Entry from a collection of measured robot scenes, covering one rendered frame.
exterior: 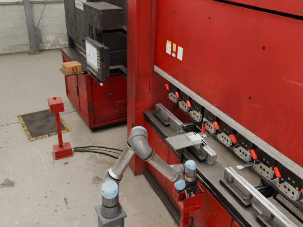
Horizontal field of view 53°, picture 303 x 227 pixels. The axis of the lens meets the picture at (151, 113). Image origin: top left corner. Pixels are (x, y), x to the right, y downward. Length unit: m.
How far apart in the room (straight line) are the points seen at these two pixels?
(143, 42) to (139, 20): 0.22
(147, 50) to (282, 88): 1.64
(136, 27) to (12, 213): 2.27
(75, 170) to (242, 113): 2.45
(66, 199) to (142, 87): 1.49
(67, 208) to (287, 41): 2.67
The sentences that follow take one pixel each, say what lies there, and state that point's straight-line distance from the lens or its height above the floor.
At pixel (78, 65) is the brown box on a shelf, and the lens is 4.14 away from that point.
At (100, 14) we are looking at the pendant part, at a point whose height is 1.90.
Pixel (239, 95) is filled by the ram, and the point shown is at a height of 1.60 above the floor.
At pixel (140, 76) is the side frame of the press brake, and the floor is 1.29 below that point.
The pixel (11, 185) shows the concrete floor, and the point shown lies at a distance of 3.93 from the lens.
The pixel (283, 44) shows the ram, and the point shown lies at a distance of 1.80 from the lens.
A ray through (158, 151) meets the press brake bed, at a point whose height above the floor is 0.60.
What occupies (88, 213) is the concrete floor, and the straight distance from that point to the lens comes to 3.38.
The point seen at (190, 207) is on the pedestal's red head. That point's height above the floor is 0.70.
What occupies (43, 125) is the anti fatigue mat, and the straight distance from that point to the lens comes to 4.98.
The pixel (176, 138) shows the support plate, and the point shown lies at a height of 1.00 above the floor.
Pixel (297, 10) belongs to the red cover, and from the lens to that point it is 1.73.
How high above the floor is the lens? 2.40
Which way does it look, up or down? 27 degrees down
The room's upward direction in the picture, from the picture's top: 2 degrees clockwise
